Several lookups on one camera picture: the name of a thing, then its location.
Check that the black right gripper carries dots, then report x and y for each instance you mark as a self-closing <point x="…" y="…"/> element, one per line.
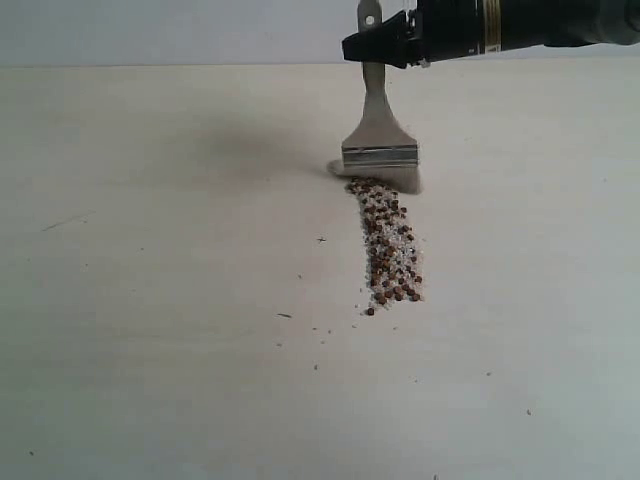
<point x="434" y="31"/>

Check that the scattered rice and brown pellets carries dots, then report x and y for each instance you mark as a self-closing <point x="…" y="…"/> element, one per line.
<point x="394" y="260"/>

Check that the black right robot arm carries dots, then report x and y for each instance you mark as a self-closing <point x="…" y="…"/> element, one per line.
<point x="514" y="25"/>

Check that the white paint brush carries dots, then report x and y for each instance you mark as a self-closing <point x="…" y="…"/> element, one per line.
<point x="379" y="148"/>

